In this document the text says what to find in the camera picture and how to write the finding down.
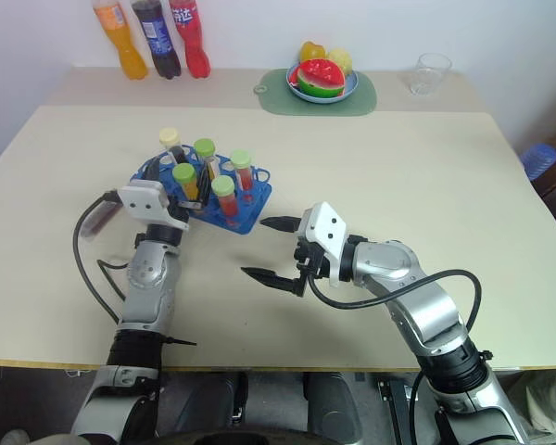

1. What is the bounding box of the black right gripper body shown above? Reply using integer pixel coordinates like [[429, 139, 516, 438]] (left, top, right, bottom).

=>
[[292, 235, 332, 299]]

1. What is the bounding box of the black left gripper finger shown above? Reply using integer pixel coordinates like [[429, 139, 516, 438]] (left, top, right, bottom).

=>
[[180, 159, 213, 210], [142, 156, 163, 184]]

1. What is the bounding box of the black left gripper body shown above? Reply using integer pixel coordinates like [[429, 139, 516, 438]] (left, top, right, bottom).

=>
[[162, 192, 191, 224]]

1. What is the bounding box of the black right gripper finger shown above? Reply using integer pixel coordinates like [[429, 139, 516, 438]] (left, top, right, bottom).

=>
[[240, 266, 304, 297], [259, 214, 304, 235]]

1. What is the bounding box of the green cap yellow test tube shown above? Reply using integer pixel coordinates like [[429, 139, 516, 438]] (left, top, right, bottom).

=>
[[171, 162, 201, 201]]

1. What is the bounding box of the green cap red test tube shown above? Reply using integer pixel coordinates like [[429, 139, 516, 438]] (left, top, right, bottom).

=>
[[231, 149, 256, 193], [210, 176, 240, 219]]

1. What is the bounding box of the green cap clear test tube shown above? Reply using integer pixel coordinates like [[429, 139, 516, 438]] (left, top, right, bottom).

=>
[[193, 137, 220, 178]]

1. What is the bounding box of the blue test tube rack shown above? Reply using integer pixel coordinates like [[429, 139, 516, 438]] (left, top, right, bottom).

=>
[[129, 146, 274, 236]]

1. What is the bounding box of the yellow cap dark test tube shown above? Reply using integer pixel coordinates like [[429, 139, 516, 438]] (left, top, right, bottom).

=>
[[158, 128, 187, 164]]

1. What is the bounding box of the dark red liquid test tube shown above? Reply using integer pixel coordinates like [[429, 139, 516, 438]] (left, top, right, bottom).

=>
[[82, 192, 122, 239]]

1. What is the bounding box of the green cutting mat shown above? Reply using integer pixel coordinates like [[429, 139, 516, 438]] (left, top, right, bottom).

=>
[[253, 68, 379, 118]]

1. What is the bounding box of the orange soda bottle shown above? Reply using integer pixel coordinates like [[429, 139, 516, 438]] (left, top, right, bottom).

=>
[[92, 0, 149, 82]]

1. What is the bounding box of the dark cola bottle blue label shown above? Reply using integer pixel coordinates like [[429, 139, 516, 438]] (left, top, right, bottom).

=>
[[130, 0, 183, 81]]

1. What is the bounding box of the red soda bottle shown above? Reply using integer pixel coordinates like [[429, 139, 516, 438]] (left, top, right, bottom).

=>
[[169, 0, 212, 79]]

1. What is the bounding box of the dark rounded shape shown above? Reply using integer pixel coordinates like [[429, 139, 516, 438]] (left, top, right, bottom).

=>
[[301, 370, 366, 445], [163, 370, 250, 438]]

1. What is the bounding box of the toy watermelon slice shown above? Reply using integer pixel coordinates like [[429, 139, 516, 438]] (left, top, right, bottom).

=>
[[290, 58, 349, 100]]

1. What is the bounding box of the blue plate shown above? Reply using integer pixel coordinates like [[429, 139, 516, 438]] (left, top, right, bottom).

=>
[[285, 62, 360, 105]]

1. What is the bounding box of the orange-yellow toy fruit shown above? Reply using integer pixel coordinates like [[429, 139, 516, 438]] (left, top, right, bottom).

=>
[[298, 40, 330, 64]]

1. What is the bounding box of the pale yellow toy fruit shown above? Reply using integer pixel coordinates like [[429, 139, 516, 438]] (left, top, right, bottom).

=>
[[328, 48, 355, 78]]

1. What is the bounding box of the clear glass cup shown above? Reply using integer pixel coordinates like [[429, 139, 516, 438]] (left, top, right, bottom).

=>
[[407, 52, 453, 97]]

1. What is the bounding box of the blue plastic stool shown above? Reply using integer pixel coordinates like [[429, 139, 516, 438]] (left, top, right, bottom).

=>
[[519, 143, 556, 182]]

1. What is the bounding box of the grey shoe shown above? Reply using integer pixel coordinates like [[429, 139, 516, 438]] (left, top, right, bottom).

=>
[[1, 427, 32, 445]]

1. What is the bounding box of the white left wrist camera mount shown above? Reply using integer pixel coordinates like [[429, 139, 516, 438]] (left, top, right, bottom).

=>
[[118, 180, 190, 232]]

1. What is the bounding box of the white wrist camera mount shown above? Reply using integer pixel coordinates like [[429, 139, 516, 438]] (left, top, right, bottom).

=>
[[118, 180, 190, 232], [300, 200, 350, 285]]

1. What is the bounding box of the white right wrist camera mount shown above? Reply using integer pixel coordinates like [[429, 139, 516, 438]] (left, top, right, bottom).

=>
[[300, 200, 350, 285]]

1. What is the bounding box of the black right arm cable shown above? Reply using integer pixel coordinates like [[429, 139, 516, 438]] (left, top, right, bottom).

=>
[[305, 270, 485, 340]]

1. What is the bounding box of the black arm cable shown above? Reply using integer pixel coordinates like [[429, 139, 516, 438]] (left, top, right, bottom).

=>
[[305, 270, 485, 340], [71, 189, 132, 326]]

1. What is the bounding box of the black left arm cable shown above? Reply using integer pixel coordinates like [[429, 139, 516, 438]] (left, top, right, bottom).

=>
[[71, 189, 132, 326]]

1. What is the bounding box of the black metal frame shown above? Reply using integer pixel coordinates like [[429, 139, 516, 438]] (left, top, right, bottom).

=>
[[376, 374, 419, 445]]

